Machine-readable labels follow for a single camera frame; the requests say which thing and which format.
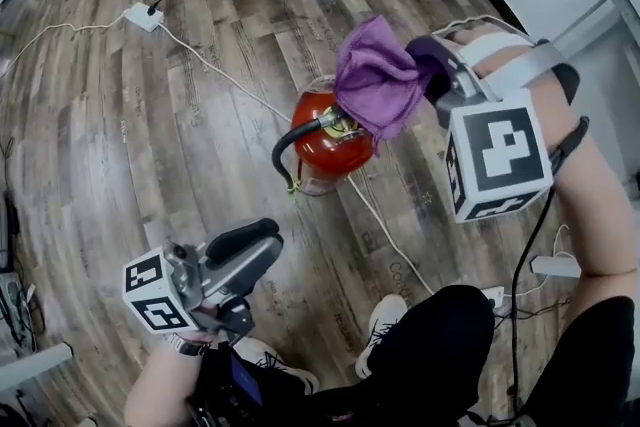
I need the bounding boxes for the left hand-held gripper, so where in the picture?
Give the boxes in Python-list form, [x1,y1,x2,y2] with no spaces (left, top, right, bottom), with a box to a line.
[122,217,285,346]

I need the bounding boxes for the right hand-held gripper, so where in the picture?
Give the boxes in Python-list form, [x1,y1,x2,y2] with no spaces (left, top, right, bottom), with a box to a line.
[405,36,571,225]

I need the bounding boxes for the purple cloth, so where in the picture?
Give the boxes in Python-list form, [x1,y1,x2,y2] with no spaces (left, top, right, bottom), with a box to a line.
[333,13,437,158]

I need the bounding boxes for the red fire extinguisher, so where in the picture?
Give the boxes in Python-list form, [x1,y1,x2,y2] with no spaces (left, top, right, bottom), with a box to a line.
[271,74,376,199]

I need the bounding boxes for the person's right forearm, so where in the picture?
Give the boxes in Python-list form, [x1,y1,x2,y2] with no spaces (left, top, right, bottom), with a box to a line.
[529,67,640,277]

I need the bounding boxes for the person's right hand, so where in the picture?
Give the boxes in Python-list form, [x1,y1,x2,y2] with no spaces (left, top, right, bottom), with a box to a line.
[452,28,534,77]

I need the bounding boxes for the metal wristwatch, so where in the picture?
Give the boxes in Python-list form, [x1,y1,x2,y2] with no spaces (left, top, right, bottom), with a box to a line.
[167,332,214,357]

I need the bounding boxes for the person's left shoe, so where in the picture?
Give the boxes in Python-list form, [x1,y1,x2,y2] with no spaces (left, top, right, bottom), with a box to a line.
[234,337,321,396]

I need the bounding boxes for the person's shoe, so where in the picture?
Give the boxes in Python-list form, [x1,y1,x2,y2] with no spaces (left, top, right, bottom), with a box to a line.
[234,337,321,396]
[354,293,410,380]

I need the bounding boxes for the blue screen device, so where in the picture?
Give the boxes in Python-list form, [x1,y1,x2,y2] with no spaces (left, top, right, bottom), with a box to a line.
[228,348,265,409]

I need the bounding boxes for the person's right shoe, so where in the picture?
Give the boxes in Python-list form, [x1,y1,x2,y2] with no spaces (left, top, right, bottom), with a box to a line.
[354,293,410,380]

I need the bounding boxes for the black waist harness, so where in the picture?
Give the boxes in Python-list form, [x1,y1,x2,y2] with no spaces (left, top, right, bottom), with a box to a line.
[187,382,261,427]

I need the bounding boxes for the person's black trousers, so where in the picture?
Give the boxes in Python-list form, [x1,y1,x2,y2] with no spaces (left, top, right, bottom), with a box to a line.
[299,284,496,427]

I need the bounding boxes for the black oval tray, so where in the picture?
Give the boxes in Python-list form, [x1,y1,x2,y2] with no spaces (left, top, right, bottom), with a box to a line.
[0,187,21,269]

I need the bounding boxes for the small white power strip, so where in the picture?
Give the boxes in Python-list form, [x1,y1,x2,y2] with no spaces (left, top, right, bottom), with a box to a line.
[123,2,165,34]

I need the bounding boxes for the person's black shirt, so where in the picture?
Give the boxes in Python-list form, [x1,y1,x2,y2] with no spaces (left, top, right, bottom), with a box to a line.
[519,297,636,427]

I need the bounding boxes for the white power cable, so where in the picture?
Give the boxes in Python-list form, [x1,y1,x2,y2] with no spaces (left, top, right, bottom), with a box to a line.
[0,13,127,79]
[157,23,437,297]

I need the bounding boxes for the grey device with cables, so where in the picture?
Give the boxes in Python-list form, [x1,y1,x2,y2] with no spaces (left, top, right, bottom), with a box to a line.
[0,269,47,349]

